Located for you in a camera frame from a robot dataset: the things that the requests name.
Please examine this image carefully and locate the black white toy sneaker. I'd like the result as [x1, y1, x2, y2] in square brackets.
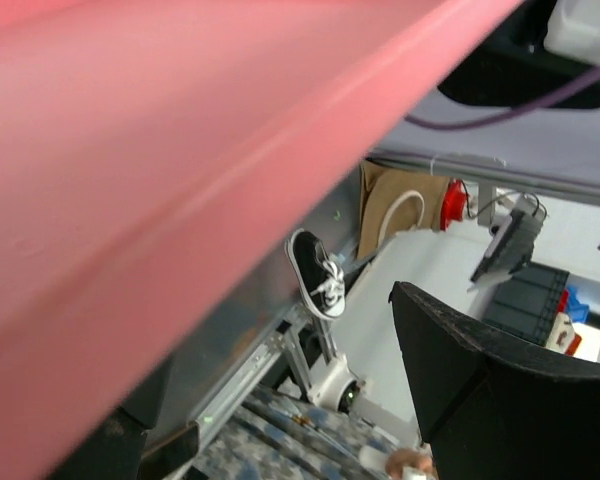
[285, 229, 346, 321]

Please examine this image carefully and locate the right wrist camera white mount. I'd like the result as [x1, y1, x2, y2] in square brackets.
[544, 0, 600, 65]

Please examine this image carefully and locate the red round object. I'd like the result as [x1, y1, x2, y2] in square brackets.
[440, 179, 469, 231]

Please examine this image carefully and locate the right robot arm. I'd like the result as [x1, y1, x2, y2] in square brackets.
[438, 1, 600, 108]

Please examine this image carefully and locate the aluminium rail frame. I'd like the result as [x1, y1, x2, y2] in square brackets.
[144, 154, 600, 480]

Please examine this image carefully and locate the brown paper bag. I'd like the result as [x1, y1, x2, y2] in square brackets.
[357, 161, 451, 259]

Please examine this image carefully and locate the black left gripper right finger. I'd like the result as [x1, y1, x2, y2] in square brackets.
[390, 282, 600, 479]

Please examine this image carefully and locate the pink drawer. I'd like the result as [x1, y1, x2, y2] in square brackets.
[0, 1, 515, 479]

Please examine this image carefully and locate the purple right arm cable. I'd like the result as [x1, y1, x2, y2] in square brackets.
[404, 49, 600, 132]

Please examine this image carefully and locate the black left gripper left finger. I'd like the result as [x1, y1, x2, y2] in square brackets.
[47, 408, 146, 480]

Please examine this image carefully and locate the dark grey storage crate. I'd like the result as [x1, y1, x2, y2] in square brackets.
[482, 263, 569, 346]

